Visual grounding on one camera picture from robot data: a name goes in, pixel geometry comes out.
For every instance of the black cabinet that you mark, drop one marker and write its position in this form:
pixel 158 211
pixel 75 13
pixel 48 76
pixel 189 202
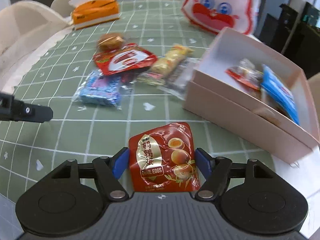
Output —
pixel 310 45

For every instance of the blue purple snack packet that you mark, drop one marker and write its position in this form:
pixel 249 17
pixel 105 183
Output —
pixel 100 90

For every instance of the red and white snack packet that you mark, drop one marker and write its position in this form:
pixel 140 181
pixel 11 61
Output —
pixel 125 60

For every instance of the green checked tablecloth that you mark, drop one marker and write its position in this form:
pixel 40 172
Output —
pixel 75 135

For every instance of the rabbit face plastic bag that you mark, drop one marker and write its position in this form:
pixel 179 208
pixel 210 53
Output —
pixel 220 15

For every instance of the black water dispenser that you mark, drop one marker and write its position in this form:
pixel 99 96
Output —
pixel 287 25

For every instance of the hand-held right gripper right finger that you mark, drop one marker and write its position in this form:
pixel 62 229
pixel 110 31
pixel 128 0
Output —
pixel 203 163

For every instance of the white paper bag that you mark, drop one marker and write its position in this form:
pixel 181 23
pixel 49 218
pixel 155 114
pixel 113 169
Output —
pixel 295 180

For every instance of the white chair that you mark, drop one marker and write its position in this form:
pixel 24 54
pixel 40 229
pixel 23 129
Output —
pixel 25 30

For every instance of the brown bun packet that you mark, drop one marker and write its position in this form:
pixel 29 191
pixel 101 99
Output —
pixel 110 41

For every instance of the yellow cracker packet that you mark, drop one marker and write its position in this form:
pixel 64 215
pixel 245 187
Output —
pixel 170 58

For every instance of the pink cardboard box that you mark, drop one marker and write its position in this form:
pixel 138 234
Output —
pixel 225 110

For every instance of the clear bread packet red label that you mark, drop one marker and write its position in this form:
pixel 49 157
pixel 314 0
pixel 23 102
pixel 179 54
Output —
pixel 243 76

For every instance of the orange tissue box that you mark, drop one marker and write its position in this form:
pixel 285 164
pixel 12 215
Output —
pixel 95 12

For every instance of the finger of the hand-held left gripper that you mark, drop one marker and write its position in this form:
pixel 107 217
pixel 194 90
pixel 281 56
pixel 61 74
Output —
pixel 35 113

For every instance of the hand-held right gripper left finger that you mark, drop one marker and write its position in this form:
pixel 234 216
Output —
pixel 120 163

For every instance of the white scalloped cloth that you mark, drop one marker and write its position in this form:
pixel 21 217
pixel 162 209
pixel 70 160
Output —
pixel 32 62

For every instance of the red quail egg packet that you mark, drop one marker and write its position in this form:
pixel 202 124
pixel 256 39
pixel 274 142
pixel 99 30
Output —
pixel 162 160

